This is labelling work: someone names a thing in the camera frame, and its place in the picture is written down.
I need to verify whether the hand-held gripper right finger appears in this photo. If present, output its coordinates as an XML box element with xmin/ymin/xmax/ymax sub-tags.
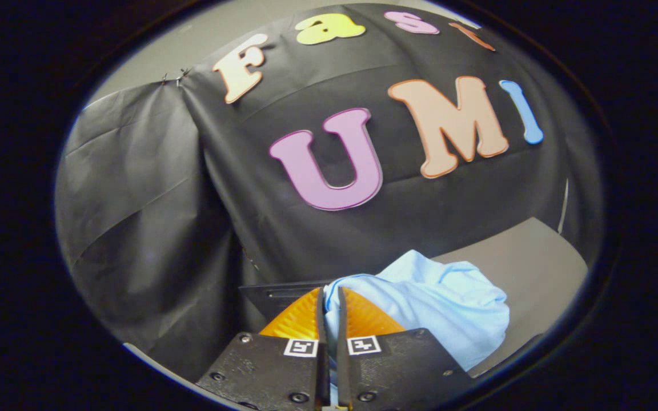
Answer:
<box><xmin>336</xmin><ymin>287</ymin><xmax>475</xmax><ymax>411</ymax></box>

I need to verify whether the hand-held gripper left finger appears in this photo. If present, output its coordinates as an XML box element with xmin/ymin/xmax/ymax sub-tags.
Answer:
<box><xmin>195</xmin><ymin>287</ymin><xmax>331</xmax><ymax>411</ymax></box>

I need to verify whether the light blue shirt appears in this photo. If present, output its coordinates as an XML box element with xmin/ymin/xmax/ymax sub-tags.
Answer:
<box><xmin>323</xmin><ymin>249</ymin><xmax>509</xmax><ymax>373</ymax></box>

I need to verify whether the black backdrop cloth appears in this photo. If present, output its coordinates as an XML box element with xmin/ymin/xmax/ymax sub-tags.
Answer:
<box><xmin>55</xmin><ymin>3</ymin><xmax>604</xmax><ymax>383</ymax></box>

